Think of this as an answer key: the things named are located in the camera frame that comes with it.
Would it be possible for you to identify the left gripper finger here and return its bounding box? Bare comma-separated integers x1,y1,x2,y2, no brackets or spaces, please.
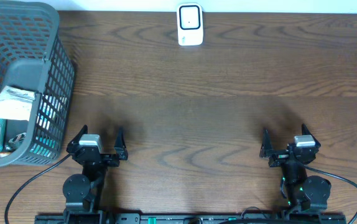
114,127,128,161
67,125,88,148

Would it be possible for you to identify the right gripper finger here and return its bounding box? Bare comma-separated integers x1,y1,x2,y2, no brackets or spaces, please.
259,129,274,157
301,123,314,138

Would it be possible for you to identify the white blue snack bag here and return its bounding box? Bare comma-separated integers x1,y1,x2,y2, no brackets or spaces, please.
0,86,35,121

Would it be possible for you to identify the dark green round-label box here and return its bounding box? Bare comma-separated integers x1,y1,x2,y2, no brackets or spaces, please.
4,120,28,152

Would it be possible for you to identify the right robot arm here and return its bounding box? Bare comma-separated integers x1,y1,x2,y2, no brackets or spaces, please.
259,124,332,219

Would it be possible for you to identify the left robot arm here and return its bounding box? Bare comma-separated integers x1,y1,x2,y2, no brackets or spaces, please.
63,125,128,223

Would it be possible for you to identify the white barcode scanner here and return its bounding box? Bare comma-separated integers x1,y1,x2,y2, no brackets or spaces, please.
177,3,204,46

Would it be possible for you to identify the grey plastic mesh basket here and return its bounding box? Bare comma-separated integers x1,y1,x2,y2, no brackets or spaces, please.
0,1,76,167

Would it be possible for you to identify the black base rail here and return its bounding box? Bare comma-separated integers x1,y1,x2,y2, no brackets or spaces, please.
34,212,348,224

